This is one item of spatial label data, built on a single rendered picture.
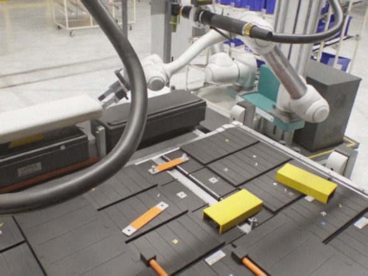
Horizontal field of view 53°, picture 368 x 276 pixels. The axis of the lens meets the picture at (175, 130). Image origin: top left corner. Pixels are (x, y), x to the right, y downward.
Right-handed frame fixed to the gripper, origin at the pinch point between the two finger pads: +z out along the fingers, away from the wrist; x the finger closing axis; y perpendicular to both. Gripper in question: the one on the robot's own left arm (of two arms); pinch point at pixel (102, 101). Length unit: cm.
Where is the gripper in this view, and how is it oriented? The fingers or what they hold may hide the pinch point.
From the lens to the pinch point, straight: 197.9
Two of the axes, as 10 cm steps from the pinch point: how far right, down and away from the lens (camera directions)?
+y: 5.1, 6.6, 5.4
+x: -2.9, -4.6, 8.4
